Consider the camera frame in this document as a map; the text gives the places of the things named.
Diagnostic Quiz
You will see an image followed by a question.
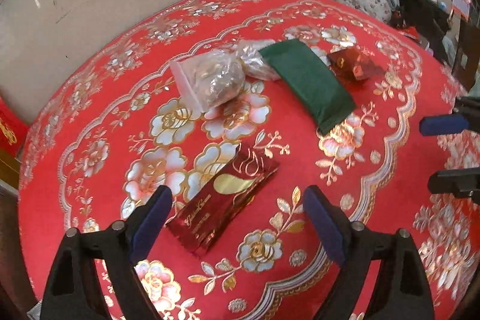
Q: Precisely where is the crumpled clear plastic bag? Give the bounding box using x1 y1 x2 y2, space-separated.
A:
232 40 280 81

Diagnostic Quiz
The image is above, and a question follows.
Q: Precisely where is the dark green packet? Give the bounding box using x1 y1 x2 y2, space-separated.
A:
259 40 356 136

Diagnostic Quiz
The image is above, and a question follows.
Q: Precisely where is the dark clothing pile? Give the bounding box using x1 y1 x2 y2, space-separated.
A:
394 0 456 58

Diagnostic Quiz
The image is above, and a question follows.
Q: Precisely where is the red gold foil packet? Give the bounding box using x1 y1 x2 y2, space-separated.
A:
165 144 281 254

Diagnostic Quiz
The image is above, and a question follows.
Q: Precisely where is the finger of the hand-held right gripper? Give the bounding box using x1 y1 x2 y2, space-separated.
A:
427 166 480 206
419 97 480 136

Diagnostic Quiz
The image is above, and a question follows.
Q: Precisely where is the red floral tablecloth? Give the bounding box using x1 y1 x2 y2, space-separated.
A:
18 0 480 320

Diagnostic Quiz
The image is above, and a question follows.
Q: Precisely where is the red gold wall poster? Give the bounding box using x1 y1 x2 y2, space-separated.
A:
0 97 29 156

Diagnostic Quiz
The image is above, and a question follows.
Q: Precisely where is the dark wooden furniture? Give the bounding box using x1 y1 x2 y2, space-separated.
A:
452 20 480 92

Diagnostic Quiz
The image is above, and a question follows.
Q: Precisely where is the small red candy packet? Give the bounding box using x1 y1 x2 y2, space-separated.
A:
327 47 387 81

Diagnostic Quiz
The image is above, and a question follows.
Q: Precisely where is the clear bag of nuts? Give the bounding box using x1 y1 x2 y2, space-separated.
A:
169 49 246 114

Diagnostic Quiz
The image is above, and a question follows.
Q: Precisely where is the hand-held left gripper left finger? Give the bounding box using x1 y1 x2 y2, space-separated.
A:
39 185 174 320

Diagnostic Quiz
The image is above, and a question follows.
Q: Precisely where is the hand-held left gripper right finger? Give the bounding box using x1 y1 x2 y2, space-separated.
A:
303 185 436 320

